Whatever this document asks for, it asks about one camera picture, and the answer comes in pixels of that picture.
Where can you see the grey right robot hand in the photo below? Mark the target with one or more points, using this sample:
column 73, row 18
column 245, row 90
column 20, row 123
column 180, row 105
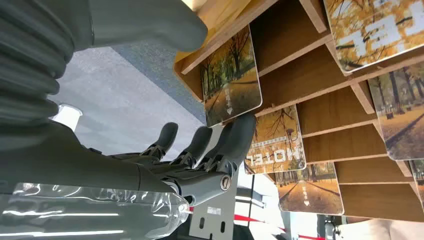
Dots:
column 82, row 162

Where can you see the autumn trees key card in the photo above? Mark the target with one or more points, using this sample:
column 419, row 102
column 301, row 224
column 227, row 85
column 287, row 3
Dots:
column 400, row 112
column 232, row 79
column 308, row 192

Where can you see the white cup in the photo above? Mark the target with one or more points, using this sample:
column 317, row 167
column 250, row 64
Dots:
column 68, row 116

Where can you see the ribbed grey right arm sleeve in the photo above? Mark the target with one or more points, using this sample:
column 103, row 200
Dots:
column 30, row 66

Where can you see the clear plastic cover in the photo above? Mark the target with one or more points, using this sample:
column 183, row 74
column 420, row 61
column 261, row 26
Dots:
column 99, row 218

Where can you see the hotel print key card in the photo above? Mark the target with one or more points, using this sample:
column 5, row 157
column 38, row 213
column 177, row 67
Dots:
column 276, row 145
column 374, row 30

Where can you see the grey metal bracket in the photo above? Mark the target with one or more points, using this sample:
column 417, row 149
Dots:
column 215, row 218

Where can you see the wooden card rack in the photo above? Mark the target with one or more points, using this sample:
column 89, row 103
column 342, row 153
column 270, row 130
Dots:
column 331, row 106

